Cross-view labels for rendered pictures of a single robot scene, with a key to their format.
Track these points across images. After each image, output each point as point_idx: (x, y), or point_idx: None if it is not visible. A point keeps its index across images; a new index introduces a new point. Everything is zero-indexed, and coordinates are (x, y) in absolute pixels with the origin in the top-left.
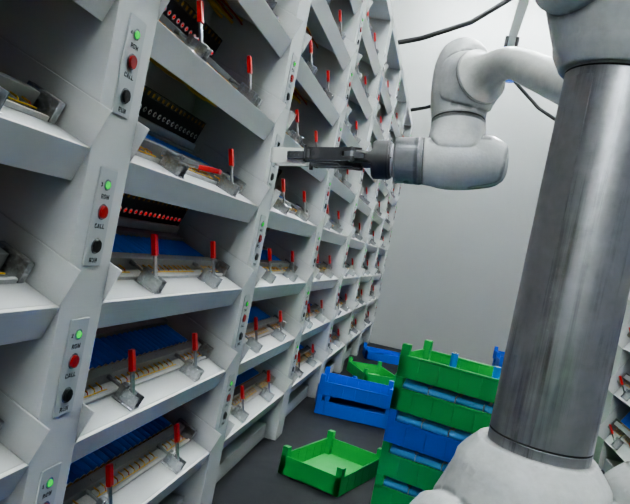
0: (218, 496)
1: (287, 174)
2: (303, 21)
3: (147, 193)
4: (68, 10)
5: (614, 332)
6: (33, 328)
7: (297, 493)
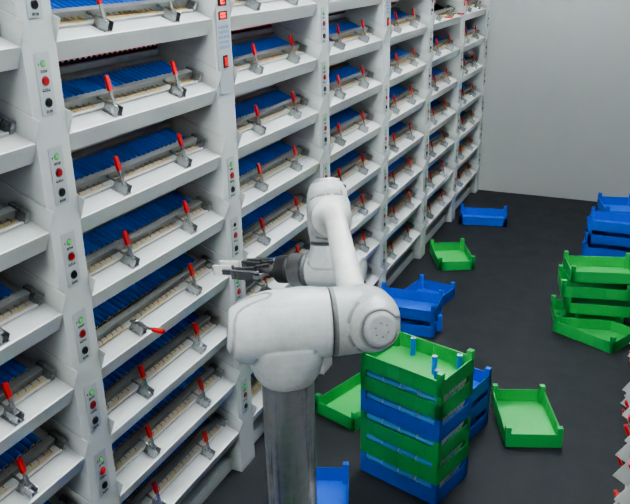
0: (262, 445)
1: None
2: (230, 127)
3: (122, 362)
4: None
5: (301, 494)
6: (75, 471)
7: (323, 432)
